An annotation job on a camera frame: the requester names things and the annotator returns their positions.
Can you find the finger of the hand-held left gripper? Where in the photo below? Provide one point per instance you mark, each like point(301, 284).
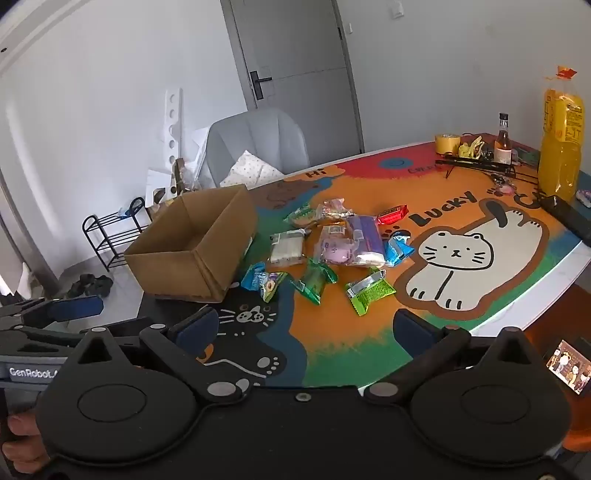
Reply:
point(46, 338)
point(79, 307)

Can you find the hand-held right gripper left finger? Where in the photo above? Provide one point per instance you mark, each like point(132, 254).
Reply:
point(198, 326)

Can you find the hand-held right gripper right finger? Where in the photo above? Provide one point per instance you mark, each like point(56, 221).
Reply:
point(409, 328)

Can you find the brown cardboard box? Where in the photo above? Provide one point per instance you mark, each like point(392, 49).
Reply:
point(184, 272)

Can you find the red snack bar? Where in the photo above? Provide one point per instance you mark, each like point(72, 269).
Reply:
point(392, 214)

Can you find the person's left hand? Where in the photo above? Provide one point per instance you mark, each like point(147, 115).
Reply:
point(21, 443)

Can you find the dark slippers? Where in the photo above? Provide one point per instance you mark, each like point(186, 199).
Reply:
point(90, 285)

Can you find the lime green snack packet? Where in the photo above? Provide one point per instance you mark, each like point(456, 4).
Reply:
point(369, 291)

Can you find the black metal shoe rack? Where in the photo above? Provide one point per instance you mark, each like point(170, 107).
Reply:
point(111, 235)

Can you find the blue avocado print snack packet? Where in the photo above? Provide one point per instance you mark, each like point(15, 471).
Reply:
point(263, 281)

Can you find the clear purple snack bag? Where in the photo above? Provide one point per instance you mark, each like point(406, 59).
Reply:
point(368, 235)

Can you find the dark green snack packet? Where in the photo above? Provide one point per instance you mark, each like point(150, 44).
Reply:
point(316, 279)

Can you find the white snack packet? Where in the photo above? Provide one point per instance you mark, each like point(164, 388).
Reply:
point(286, 248)

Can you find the white cardboard sheet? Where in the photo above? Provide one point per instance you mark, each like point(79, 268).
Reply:
point(154, 180)

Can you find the brown cardboard scraps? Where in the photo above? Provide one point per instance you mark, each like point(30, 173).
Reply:
point(179, 177)

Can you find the green orange snack packet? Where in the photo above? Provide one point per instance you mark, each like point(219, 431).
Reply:
point(300, 215)

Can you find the phone with lit screen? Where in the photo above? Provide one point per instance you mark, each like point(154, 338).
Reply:
point(570, 367)

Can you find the white dotted pillow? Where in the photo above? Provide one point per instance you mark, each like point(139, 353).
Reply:
point(249, 168)

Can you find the black folding stand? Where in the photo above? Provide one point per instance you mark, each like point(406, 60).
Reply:
point(480, 164)

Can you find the yellow tape roll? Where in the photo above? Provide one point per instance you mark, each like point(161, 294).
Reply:
point(447, 144)

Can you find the crumpled yellow plastic bag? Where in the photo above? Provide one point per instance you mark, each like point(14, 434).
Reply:
point(470, 150)

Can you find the long black box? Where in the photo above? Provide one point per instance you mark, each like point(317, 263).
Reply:
point(568, 217)

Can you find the grey chair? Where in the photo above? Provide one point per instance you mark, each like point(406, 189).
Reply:
point(258, 134)

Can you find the glass bottle amber liquid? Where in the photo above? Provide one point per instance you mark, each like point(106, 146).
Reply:
point(502, 143)

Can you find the dark green flat object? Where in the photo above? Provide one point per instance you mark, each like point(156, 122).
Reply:
point(526, 157)

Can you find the white perforated board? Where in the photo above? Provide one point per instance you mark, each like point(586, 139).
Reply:
point(171, 120)

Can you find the small blue white item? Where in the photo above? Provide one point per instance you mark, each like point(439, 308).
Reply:
point(584, 197)

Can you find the grey door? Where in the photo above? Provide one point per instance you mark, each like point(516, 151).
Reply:
point(295, 46)

